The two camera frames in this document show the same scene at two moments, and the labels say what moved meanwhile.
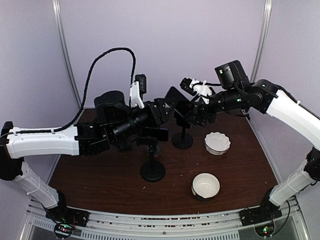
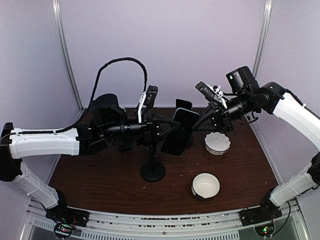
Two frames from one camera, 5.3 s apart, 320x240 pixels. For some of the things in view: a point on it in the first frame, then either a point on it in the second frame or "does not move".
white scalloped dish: [217, 143] does not move
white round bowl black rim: [205, 186] does not move
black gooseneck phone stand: [151, 171] does not move
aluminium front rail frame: [223, 225] does not move
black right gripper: [198, 112] → [220, 120]
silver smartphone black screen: [183, 107] does not move
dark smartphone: [175, 96] → [175, 142]
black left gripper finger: [166, 103] → [164, 125]
